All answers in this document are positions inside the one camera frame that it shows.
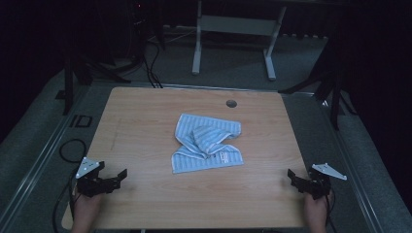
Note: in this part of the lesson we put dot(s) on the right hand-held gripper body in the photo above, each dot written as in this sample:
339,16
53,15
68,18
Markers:
319,187

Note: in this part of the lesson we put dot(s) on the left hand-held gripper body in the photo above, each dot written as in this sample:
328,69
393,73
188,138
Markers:
92,186

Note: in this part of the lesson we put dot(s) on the blue striped towel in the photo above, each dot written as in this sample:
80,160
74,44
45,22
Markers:
207,145

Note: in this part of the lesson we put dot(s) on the person's right hand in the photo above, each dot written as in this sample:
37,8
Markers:
317,208

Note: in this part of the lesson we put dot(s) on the person's left hand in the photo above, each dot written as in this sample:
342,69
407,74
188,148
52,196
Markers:
85,207

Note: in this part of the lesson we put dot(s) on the black tripod stand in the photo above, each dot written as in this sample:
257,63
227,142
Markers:
335,97
68,87

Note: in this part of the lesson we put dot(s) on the dark equipment rack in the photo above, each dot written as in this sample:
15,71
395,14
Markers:
138,29

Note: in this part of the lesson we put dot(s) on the metal floor rail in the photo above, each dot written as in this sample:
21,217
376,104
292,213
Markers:
35,168
353,181

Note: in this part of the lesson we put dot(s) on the white metal desk frame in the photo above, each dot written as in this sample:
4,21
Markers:
238,25

